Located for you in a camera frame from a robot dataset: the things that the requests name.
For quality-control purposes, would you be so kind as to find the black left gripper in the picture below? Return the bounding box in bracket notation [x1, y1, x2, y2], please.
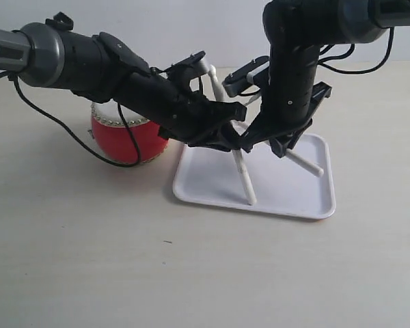
[114, 73, 247, 151]

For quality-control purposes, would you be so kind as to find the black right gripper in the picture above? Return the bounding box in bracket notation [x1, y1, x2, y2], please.
[238, 45, 331, 158]

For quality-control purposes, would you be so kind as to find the white drumstick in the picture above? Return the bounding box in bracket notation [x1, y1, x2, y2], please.
[208, 65, 257, 206]
[234, 94, 325, 178]

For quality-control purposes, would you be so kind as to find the white plastic tray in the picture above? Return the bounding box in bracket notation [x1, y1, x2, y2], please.
[172, 133, 336, 220]

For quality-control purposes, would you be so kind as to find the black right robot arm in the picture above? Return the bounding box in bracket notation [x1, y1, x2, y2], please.
[240, 1, 410, 158]

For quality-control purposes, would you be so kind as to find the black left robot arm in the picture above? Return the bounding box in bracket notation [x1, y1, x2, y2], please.
[0, 21, 247, 152]

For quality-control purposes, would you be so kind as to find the small red drum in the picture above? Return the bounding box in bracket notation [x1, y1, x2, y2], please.
[91, 101, 168, 164]

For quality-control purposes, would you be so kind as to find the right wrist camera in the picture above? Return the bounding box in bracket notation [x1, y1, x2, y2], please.
[222, 55, 269, 98]

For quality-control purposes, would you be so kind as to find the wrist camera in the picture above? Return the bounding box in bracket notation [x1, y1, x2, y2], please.
[222, 55, 269, 98]
[165, 51, 210, 92]

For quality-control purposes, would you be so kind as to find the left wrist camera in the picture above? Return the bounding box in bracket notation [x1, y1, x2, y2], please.
[165, 51, 210, 92]

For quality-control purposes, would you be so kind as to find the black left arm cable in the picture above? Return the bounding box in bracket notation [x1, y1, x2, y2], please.
[0, 73, 141, 168]

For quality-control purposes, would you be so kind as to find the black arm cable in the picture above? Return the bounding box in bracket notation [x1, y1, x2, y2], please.
[316, 25, 396, 74]
[0, 73, 141, 168]

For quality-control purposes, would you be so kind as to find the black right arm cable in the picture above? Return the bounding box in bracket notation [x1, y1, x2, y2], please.
[316, 25, 396, 74]

